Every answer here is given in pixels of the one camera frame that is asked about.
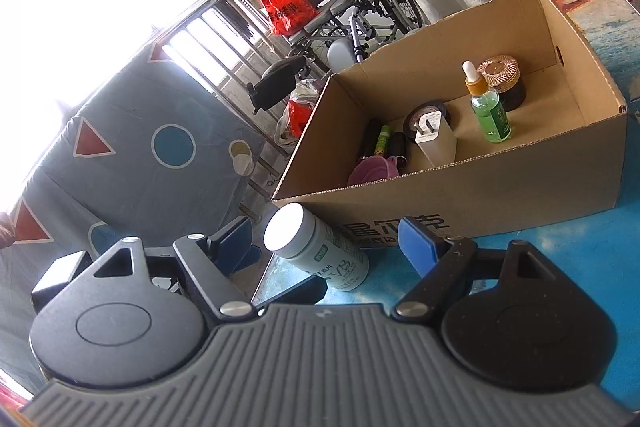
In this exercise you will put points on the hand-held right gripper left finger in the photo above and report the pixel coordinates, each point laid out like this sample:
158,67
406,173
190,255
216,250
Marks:
235,239

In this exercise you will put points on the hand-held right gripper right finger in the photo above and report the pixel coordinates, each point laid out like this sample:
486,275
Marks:
417,242

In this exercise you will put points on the pink silicone cup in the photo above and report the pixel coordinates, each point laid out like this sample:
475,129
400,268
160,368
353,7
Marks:
370,172

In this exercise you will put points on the white supplement bottle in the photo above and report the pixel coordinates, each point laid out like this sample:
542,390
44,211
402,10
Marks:
330,262

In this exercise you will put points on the brown cardboard box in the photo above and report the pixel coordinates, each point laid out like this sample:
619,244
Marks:
500,197

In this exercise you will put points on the white charger plug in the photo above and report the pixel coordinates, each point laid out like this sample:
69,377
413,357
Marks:
437,147

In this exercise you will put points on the green lip balm tube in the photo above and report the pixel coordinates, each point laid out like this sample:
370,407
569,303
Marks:
384,137

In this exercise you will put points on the black electrical tape roll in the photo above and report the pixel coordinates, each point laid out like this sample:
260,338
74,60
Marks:
444,109

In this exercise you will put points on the green dropper bottle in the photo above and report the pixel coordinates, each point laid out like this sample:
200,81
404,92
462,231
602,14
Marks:
492,117

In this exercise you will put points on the gold lid cosmetic jar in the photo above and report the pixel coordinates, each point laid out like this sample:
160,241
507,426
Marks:
497,69

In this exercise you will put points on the blue patterned bed sheet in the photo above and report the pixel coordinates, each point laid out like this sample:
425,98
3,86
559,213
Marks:
125,187

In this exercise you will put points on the white plastic bag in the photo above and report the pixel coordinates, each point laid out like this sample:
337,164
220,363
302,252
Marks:
282,132

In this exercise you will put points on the red plastic bag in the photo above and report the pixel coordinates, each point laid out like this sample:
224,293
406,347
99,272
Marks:
300,117
285,7

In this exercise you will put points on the metal railing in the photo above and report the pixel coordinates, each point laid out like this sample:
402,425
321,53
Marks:
235,57

